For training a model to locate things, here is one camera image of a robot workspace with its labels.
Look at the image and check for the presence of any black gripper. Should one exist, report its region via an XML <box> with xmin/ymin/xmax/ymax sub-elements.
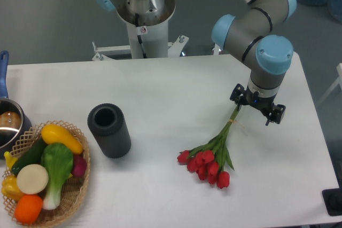
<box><xmin>230</xmin><ymin>84</ymin><xmax>286</xmax><ymax>126</ymax></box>

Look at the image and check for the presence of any red tulip bouquet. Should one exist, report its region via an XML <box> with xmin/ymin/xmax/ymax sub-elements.
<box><xmin>177</xmin><ymin>106</ymin><xmax>240</xmax><ymax>190</ymax></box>

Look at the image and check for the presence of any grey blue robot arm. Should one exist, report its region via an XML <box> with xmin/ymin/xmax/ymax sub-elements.
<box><xmin>96</xmin><ymin>0</ymin><xmax>297</xmax><ymax>124</ymax></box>

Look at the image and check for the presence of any black device at table edge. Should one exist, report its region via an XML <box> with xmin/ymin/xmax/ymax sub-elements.
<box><xmin>322</xmin><ymin>188</ymin><xmax>341</xmax><ymax>216</ymax></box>

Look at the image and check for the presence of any dark grey ribbed vase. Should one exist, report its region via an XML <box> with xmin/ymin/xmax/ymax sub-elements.
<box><xmin>87</xmin><ymin>103</ymin><xmax>131</xmax><ymax>159</ymax></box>

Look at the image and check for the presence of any red radish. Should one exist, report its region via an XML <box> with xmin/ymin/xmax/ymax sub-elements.
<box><xmin>71</xmin><ymin>155</ymin><xmax>87</xmax><ymax>177</ymax></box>

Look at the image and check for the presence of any woven wicker basket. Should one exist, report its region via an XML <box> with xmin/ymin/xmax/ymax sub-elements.
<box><xmin>1</xmin><ymin>121</ymin><xmax>90</xmax><ymax>227</ymax></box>

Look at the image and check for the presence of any green bok choy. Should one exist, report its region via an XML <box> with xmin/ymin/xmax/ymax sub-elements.
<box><xmin>41</xmin><ymin>143</ymin><xmax>73</xmax><ymax>210</ymax></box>

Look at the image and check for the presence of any yellow squash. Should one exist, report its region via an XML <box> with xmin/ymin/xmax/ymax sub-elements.
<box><xmin>41</xmin><ymin>124</ymin><xmax>83</xmax><ymax>154</ymax></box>

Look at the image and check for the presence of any dark green cucumber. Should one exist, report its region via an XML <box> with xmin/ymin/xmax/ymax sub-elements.
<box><xmin>11</xmin><ymin>137</ymin><xmax>47</xmax><ymax>175</ymax></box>

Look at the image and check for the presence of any beige round disc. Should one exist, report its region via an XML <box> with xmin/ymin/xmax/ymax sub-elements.
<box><xmin>17</xmin><ymin>164</ymin><xmax>49</xmax><ymax>194</ymax></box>

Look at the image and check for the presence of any orange fruit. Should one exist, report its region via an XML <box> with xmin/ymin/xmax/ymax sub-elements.
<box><xmin>14</xmin><ymin>194</ymin><xmax>43</xmax><ymax>224</ymax></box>

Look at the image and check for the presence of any yellow banana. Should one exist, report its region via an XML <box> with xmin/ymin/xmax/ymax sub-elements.
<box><xmin>4</xmin><ymin>151</ymin><xmax>18</xmax><ymax>170</ymax></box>

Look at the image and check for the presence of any yellow bell pepper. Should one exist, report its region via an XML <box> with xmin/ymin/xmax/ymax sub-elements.
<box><xmin>1</xmin><ymin>175</ymin><xmax>24</xmax><ymax>201</ymax></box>

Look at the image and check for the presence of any white chair frame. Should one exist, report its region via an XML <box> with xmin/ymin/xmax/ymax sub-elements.
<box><xmin>318</xmin><ymin>63</ymin><xmax>342</xmax><ymax>104</ymax></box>

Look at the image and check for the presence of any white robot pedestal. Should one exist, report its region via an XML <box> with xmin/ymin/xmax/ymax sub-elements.
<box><xmin>92</xmin><ymin>0</ymin><xmax>190</xmax><ymax>61</ymax></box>

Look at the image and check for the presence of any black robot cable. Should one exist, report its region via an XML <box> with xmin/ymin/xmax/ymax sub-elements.
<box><xmin>135</xmin><ymin>13</ymin><xmax>147</xmax><ymax>59</ymax></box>

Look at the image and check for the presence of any blue handled steel saucepan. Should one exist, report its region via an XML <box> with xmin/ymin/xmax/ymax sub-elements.
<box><xmin>1</xmin><ymin>50</ymin><xmax>32</xmax><ymax>160</ymax></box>

